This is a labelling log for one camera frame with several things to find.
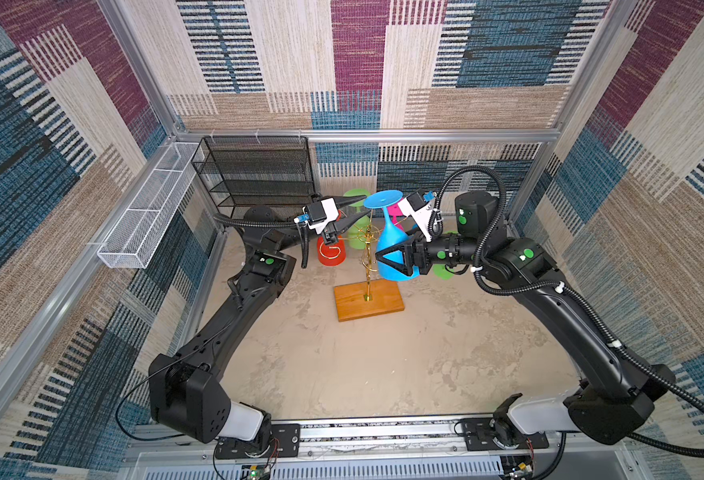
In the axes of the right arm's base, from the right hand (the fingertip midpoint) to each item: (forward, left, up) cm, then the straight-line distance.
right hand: (386, 255), depth 61 cm
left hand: (+6, +4, +10) cm, 13 cm away
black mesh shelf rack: (+53, +41, -17) cm, 69 cm away
